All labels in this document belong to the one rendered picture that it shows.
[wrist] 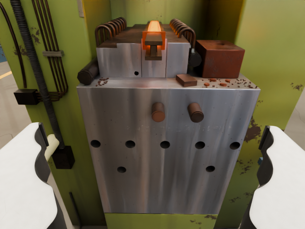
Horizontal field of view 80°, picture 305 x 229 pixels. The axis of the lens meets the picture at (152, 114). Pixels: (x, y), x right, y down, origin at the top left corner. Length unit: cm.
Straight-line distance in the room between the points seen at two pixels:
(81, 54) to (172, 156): 39
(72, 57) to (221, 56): 41
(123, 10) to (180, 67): 53
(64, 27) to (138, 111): 33
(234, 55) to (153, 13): 52
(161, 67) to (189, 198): 40
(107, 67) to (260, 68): 45
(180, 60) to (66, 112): 45
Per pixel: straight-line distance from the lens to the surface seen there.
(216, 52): 44
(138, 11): 89
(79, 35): 59
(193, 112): 37
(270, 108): 74
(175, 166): 51
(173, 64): 43
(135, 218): 72
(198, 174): 55
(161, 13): 89
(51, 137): 77
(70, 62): 62
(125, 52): 42
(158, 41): 31
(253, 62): 64
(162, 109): 37
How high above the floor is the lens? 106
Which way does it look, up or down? 31 degrees down
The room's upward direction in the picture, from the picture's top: 1 degrees clockwise
